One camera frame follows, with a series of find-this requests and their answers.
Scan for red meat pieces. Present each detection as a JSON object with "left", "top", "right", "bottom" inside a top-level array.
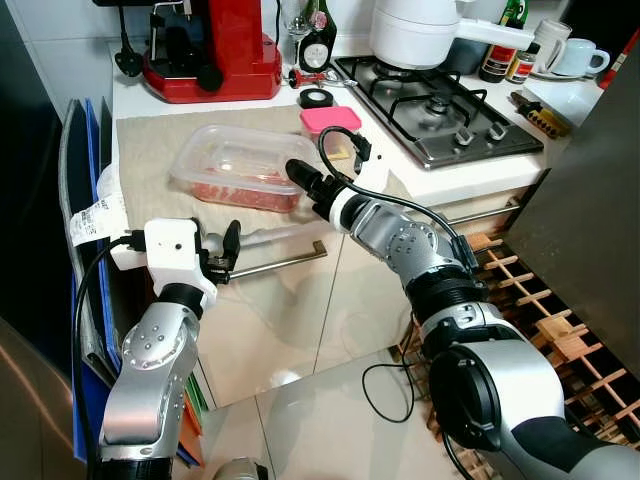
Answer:
[{"left": 188, "top": 172, "right": 301, "bottom": 213}]

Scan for clear plastic food container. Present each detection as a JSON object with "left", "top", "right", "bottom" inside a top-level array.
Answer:
[{"left": 168, "top": 123, "right": 306, "bottom": 214}]

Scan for dark grey mini fridge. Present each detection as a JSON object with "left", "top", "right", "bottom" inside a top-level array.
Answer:
[{"left": 503, "top": 35, "right": 640, "bottom": 381}]

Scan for small pink lidded container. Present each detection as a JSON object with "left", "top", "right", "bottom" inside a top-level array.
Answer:
[{"left": 300, "top": 105, "right": 363, "bottom": 161}]

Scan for black tape roll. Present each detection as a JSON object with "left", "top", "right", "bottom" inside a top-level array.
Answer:
[{"left": 298, "top": 87, "right": 337, "bottom": 111}]

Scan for beige kitchen base cabinet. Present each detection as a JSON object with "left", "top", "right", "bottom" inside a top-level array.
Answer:
[{"left": 105, "top": 70, "right": 601, "bottom": 411}]

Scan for small red metal tool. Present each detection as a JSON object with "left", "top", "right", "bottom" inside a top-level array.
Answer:
[{"left": 288, "top": 66, "right": 346, "bottom": 91}]

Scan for beige woven placemat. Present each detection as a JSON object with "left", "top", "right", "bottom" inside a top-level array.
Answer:
[{"left": 115, "top": 95, "right": 411, "bottom": 241}]

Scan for dark green round bottle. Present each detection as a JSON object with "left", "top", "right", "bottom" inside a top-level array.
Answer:
[{"left": 298, "top": 0, "right": 339, "bottom": 71}]

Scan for green flat board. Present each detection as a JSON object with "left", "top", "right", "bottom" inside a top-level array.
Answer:
[{"left": 183, "top": 365, "right": 213, "bottom": 419}]

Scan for red espresso machine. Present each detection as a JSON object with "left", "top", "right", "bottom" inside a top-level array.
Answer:
[{"left": 95, "top": 0, "right": 284, "bottom": 105}]

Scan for steel gas hob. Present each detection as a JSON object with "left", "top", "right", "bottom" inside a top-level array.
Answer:
[{"left": 333, "top": 55, "right": 546, "bottom": 171}]

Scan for grey flat board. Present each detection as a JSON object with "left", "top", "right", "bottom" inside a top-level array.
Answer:
[{"left": 58, "top": 98, "right": 101, "bottom": 391}]

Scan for blue flat board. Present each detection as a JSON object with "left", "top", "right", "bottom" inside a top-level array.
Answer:
[{"left": 70, "top": 95, "right": 121, "bottom": 466}]

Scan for clear wine glass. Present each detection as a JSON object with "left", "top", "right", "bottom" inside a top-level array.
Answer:
[{"left": 280, "top": 0, "right": 313, "bottom": 43}]

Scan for orange flat board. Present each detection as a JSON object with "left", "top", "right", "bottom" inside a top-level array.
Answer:
[{"left": 176, "top": 395, "right": 206, "bottom": 467}]

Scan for black power plug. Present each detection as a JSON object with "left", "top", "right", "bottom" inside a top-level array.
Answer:
[{"left": 113, "top": 0, "right": 143, "bottom": 79}]

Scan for grey left robot foot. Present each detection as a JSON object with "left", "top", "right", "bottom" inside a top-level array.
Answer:
[{"left": 210, "top": 457, "right": 266, "bottom": 480}]

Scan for green bottle with red label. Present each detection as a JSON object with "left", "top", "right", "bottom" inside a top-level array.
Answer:
[{"left": 478, "top": 0, "right": 528, "bottom": 83}]

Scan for dark brown gold packet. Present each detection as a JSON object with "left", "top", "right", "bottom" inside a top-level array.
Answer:
[{"left": 508, "top": 90, "right": 573, "bottom": 139}]

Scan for wooden slatted rack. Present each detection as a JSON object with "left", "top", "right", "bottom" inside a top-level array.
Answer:
[{"left": 395, "top": 230, "right": 640, "bottom": 451}]

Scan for small dark sauce bottle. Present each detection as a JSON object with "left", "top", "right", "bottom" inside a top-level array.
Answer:
[{"left": 507, "top": 42, "right": 541, "bottom": 85}]

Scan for light blue mug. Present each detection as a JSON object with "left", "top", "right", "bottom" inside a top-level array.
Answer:
[{"left": 550, "top": 38, "right": 611, "bottom": 79}]

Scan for white mug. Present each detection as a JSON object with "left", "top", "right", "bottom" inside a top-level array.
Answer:
[{"left": 530, "top": 18, "right": 573, "bottom": 73}]

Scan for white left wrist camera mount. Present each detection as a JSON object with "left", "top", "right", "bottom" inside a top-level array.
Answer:
[{"left": 110, "top": 218, "right": 219, "bottom": 309}]

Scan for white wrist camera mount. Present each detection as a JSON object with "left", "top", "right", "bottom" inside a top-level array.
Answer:
[
  {"left": 110, "top": 218, "right": 219, "bottom": 309},
  {"left": 328, "top": 135, "right": 393, "bottom": 229}
]

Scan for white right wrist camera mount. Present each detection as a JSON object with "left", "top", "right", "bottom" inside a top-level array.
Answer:
[{"left": 328, "top": 135, "right": 393, "bottom": 229}]

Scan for long silver cabinet handle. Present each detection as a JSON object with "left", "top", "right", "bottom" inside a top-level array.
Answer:
[
  {"left": 232, "top": 225, "right": 329, "bottom": 281},
  {"left": 440, "top": 195, "right": 536, "bottom": 226}
]

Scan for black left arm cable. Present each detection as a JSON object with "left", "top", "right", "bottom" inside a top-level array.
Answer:
[{"left": 75, "top": 232, "right": 146, "bottom": 461}]

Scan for white pot with long handle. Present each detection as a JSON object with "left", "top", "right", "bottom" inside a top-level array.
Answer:
[{"left": 370, "top": 0, "right": 541, "bottom": 71}]

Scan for black cable on floor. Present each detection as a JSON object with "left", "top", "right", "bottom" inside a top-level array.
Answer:
[{"left": 360, "top": 362, "right": 417, "bottom": 424}]

